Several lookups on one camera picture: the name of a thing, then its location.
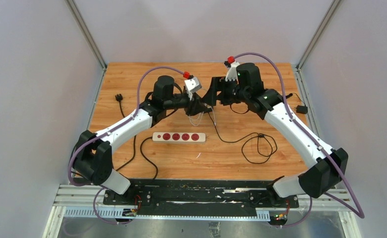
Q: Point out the aluminium frame post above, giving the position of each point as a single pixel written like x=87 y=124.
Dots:
x=75 y=12
x=332 y=9

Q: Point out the white USB charger with cable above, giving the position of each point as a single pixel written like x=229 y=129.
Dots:
x=197 y=121

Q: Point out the right aluminium frame post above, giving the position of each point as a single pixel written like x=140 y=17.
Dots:
x=332 y=9

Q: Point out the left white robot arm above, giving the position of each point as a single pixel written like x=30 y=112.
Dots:
x=92 y=154

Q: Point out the black power strip plug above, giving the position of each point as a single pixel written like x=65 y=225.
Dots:
x=118 y=97

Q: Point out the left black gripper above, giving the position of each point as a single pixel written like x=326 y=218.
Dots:
x=195 y=105

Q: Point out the white red power strip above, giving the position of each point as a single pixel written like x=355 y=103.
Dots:
x=179 y=137

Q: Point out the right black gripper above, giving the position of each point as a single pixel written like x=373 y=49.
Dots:
x=218 y=85

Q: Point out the small black plug adapter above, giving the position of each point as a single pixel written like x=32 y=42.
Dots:
x=301 y=109

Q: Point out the left aluminium frame post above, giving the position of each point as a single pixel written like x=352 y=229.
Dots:
x=75 y=12

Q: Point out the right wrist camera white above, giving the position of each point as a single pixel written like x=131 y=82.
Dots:
x=231 y=74

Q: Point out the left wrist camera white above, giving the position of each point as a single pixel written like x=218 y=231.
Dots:
x=192 y=85

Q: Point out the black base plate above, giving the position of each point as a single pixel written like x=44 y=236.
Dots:
x=199 y=198

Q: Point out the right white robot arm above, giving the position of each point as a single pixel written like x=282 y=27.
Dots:
x=243 y=84

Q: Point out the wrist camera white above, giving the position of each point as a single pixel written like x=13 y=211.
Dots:
x=192 y=85
x=231 y=74

